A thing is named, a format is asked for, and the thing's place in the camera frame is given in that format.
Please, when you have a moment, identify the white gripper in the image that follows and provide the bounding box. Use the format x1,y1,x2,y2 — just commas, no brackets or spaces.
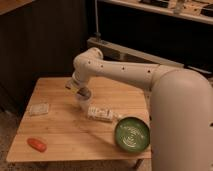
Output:
65,76,88,94

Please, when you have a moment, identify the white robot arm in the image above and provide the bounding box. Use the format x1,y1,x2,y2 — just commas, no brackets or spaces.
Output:
67,47,213,171

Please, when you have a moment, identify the white patterned box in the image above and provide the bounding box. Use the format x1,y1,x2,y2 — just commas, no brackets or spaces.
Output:
87,106,114,122

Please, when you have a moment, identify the white clear packet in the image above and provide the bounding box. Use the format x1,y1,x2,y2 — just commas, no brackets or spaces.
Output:
29,103,49,116

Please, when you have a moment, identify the metal pole stand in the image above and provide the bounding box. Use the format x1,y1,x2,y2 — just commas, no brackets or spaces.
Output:
94,0,101,42

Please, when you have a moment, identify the wooden table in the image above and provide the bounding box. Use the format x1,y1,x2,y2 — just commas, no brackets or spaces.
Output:
7,77,151,162

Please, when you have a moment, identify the green round plate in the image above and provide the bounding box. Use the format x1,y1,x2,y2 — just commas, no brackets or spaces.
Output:
114,117,150,153

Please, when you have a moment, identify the orange red toy carrot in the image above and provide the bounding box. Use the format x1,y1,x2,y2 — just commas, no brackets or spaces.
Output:
27,138,47,152

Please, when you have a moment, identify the dark shelf unit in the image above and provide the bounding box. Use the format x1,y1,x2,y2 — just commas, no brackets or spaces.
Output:
87,0,213,114

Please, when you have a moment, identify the black device on ledge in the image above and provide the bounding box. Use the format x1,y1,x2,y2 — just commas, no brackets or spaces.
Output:
186,65,213,78

